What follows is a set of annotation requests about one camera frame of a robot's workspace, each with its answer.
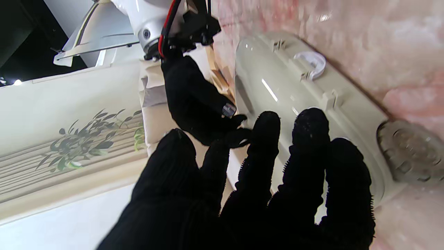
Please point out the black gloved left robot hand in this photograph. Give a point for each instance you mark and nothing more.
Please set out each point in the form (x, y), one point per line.
(242, 194)

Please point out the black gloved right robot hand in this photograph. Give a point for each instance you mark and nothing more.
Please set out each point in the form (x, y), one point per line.
(194, 100)

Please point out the beige translucent suitcase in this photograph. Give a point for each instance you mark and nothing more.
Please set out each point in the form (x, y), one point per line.
(312, 104)

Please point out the light wooden coffee table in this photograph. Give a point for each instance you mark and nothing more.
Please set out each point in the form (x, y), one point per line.
(218, 76)

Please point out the grey sofa cushion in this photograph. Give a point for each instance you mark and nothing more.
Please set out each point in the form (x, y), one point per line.
(152, 97)

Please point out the tall green leafy plant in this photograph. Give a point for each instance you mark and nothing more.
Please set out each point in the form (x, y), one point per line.
(90, 139)

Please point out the beige pleated curtain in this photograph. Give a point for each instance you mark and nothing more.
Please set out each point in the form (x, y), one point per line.
(62, 163)

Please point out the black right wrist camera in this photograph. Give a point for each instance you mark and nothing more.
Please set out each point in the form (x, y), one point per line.
(199, 29)

